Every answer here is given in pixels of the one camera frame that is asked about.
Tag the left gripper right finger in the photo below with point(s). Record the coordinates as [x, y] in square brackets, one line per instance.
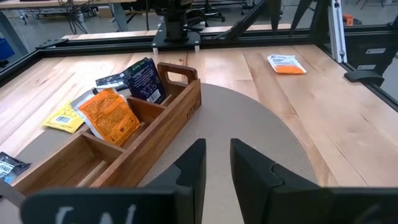
[255, 186]

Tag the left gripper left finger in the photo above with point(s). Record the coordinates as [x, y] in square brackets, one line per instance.
[189, 186]

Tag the wooden tea box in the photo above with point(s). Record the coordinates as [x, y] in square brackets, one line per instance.
[161, 124]

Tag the white and orange tea packet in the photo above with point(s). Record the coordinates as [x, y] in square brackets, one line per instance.
[109, 118]
[286, 63]
[80, 100]

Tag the black tea packet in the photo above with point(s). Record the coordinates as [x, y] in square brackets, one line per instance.
[143, 81]
[11, 168]
[109, 81]

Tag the yellow tea packet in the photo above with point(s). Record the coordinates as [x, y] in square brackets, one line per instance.
[62, 119]

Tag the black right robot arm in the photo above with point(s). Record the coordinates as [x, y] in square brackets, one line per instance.
[175, 25]

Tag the round grey mat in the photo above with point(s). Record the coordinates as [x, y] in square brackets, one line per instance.
[248, 118]

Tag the black clamp foot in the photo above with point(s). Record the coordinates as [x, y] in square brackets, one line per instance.
[363, 77]

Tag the small orange object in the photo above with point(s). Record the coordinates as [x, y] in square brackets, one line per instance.
[348, 20]

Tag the blue storage bin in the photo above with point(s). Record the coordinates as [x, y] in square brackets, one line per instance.
[5, 49]

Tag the black metal table frame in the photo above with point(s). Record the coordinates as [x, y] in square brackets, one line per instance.
[109, 42]

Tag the silver aluminium post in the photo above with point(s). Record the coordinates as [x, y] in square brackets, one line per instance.
[337, 31]

